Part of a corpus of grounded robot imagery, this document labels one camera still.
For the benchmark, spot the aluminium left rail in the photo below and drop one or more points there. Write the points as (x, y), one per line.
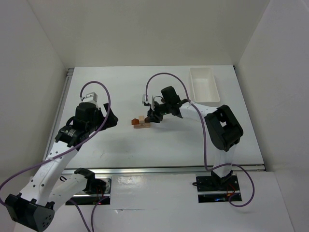
(59, 111)

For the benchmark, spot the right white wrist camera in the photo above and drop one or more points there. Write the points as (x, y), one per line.
(146, 101)

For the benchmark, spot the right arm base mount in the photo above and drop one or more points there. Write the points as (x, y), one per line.
(208, 192)

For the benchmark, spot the white plastic bin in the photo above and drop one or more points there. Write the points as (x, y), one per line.
(203, 88)

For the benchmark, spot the reddish brown wood prism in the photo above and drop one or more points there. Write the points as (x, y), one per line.
(135, 121)

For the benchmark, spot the long light wood block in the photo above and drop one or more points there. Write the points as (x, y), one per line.
(148, 125)

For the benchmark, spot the aluminium rail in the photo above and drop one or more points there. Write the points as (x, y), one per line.
(158, 170)
(59, 111)

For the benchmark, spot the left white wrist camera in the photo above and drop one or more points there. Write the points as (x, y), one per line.
(90, 97)

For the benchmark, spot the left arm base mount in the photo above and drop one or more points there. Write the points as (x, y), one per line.
(102, 191)

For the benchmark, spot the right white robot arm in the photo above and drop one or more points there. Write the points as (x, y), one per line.
(219, 125)

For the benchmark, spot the aluminium front rail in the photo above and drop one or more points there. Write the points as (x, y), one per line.
(158, 170)

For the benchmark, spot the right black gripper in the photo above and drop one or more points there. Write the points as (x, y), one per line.
(154, 113)

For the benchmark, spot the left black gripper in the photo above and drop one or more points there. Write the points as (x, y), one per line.
(106, 117)

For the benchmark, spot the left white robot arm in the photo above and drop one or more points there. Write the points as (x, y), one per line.
(35, 205)

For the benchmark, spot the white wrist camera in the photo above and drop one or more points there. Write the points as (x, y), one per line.
(90, 97)
(146, 101)

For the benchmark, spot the dark brown house block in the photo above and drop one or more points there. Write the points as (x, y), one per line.
(147, 120)

